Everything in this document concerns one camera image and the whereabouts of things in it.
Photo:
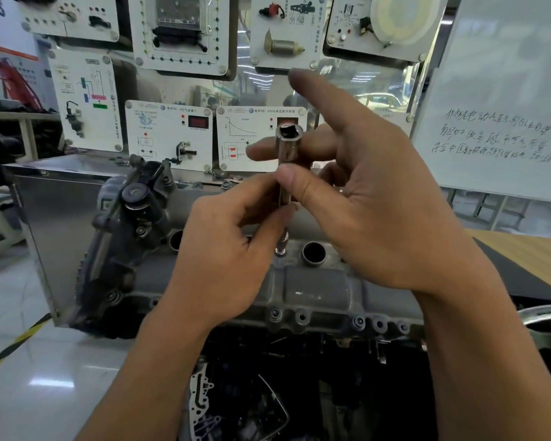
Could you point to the engine on beige stand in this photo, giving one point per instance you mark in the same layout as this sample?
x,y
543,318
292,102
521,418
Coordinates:
x,y
0,225

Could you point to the white panel brass filter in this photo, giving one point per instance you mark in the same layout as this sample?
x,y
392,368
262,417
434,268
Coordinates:
x,y
303,27

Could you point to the yellow blue disc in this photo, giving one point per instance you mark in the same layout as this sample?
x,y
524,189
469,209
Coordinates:
x,y
404,15

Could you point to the silver socket extension bar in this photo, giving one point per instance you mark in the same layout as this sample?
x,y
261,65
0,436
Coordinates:
x,y
288,146

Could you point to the large whiteboard on stand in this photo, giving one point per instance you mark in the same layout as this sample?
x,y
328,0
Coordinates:
x,y
500,50

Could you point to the person's left hand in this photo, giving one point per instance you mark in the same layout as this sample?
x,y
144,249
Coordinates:
x,y
220,261

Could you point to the chrome handwheel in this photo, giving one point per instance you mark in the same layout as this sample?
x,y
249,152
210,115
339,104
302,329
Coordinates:
x,y
546,314

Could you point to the black engine on trolley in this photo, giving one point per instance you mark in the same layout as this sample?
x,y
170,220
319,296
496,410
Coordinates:
x,y
0,151

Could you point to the white panel control module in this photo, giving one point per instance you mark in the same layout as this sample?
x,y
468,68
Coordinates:
x,y
140,41

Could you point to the grey metal engine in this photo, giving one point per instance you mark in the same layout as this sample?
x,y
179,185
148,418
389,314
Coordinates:
x,y
317,289

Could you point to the white panel yellow disc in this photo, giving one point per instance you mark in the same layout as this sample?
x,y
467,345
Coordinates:
x,y
349,45

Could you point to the white panel green red labels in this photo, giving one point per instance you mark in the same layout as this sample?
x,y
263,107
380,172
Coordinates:
x,y
105,128

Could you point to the white panel throttle body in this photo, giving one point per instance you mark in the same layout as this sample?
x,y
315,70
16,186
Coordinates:
x,y
397,121

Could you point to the clear cased control module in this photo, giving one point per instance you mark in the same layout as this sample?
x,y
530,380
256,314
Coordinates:
x,y
179,13

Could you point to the red hoist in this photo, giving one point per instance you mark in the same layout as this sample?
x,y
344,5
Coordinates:
x,y
18,84

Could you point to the white panel black lever sensor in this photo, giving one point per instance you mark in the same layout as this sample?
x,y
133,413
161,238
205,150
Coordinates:
x,y
165,133

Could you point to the white panel curve graph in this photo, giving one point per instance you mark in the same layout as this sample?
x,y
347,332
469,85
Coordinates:
x,y
257,123

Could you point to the person's right hand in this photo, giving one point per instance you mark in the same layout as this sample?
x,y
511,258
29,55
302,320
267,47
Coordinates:
x,y
385,211

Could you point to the white sensor training panel board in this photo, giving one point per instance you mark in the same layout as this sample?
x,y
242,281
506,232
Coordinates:
x,y
50,225

